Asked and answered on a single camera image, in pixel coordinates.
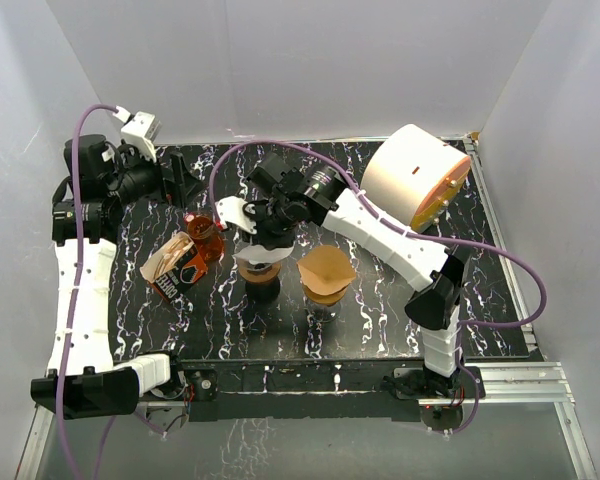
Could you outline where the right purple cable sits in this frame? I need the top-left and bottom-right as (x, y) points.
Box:
(209, 141), (549, 435)

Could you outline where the clear glass server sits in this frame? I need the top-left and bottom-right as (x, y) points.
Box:
(305, 300), (341, 324)

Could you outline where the dark brown wooden ring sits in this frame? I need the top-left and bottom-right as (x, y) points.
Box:
(238, 262), (283, 286)

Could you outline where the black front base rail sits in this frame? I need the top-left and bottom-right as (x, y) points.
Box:
(129, 357), (486, 424)

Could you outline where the brown paper coffee filter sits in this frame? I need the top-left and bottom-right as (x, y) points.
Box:
(297, 245), (356, 296)

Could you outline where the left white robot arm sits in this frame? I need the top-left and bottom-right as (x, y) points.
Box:
(30, 134), (203, 420)

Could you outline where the orange coffee filter box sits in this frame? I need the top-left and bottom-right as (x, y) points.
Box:
(140, 232), (208, 303)

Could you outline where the orange glass carafe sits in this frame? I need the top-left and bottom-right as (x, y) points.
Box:
(186, 214), (224, 264)

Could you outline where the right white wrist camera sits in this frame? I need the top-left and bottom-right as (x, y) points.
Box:
(215, 196), (256, 235)

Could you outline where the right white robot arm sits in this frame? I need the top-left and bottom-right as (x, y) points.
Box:
(239, 153), (468, 397)

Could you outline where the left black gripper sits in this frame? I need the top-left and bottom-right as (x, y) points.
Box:
(105, 140), (205, 208)

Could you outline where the white paper coffee filter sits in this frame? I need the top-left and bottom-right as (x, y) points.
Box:
(233, 244), (294, 265)

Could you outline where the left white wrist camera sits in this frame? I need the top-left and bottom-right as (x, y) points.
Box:
(121, 112), (161, 163)

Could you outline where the white orange coffee grinder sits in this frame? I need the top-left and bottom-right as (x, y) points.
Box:
(360, 124), (471, 233)

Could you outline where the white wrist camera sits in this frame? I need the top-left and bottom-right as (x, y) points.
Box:
(121, 112), (161, 163)
(215, 196), (256, 235)

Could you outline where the red black dripper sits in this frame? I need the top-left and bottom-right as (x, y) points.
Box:
(245, 278), (280, 302)

